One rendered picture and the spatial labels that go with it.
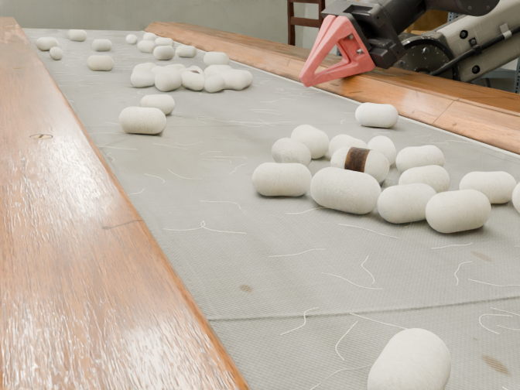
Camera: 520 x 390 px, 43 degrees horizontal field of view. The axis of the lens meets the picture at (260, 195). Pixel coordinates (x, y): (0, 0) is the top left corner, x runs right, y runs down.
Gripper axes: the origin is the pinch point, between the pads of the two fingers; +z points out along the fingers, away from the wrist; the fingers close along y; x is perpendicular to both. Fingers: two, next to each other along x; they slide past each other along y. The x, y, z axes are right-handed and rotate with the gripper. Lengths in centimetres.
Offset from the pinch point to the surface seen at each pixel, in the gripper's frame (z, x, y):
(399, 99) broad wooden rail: -3.2, 2.9, 11.9
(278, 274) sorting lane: 17.1, -13.0, 44.8
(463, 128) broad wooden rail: -2.6, 3.0, 22.4
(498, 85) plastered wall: -130, 150, -197
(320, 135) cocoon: 8.9, -8.0, 28.4
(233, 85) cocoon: 6.9, -4.0, -2.3
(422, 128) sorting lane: -0.7, 2.3, 19.5
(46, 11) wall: 16, 14, -449
